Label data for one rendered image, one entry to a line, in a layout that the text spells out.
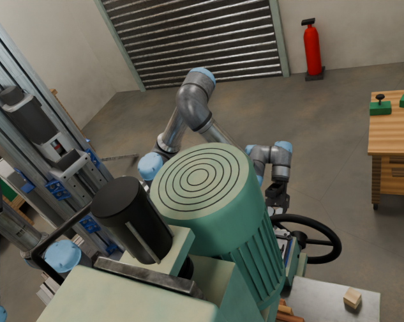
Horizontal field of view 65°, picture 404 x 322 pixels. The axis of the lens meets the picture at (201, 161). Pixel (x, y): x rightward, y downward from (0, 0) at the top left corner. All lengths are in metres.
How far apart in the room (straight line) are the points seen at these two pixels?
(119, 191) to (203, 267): 0.20
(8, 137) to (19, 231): 0.34
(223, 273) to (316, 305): 0.56
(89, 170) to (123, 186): 0.96
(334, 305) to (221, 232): 0.60
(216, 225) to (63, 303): 0.21
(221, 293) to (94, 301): 0.17
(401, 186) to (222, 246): 1.81
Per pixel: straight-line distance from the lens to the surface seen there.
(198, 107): 1.10
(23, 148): 1.28
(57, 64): 4.53
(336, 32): 3.57
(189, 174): 0.51
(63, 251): 1.30
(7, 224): 1.30
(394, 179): 2.25
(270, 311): 0.84
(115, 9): 4.32
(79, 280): 0.46
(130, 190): 0.35
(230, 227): 0.46
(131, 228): 0.35
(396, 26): 3.56
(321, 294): 1.02
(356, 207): 2.32
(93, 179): 1.34
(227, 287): 0.48
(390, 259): 2.13
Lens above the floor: 1.83
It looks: 38 degrees down
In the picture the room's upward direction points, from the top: 24 degrees counter-clockwise
